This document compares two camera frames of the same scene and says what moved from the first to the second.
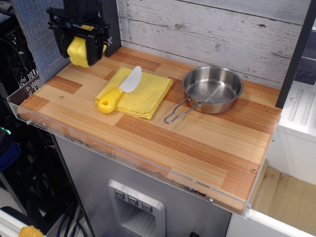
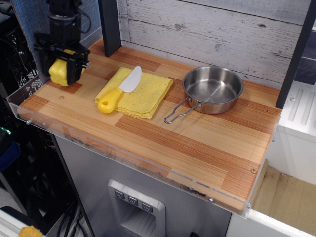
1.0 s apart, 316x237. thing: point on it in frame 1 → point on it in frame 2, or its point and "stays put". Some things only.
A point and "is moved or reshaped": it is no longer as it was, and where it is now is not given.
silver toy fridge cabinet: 117,200 stays put
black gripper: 80,17 → 63,41
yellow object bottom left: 30,231 stays put
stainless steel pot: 215,90 stays put
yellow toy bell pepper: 77,49 is moved or reshaped
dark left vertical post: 110,14 stays put
